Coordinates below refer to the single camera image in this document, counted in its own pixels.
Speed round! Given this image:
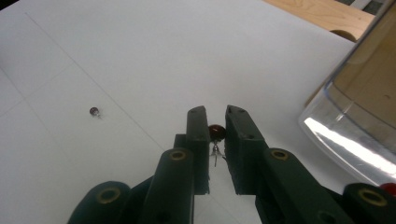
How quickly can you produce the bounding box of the clear drawer with red knob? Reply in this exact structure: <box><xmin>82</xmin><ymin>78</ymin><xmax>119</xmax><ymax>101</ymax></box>
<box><xmin>298</xmin><ymin>0</ymin><xmax>396</xmax><ymax>198</ymax></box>

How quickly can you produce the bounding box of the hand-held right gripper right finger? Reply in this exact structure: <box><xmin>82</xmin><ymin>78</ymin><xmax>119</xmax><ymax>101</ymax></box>
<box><xmin>224</xmin><ymin>105</ymin><xmax>269</xmax><ymax>195</ymax></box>

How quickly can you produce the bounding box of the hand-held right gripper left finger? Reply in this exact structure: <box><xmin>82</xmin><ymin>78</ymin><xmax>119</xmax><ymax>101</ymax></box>
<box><xmin>173</xmin><ymin>105</ymin><xmax>211</xmax><ymax>195</ymax></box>

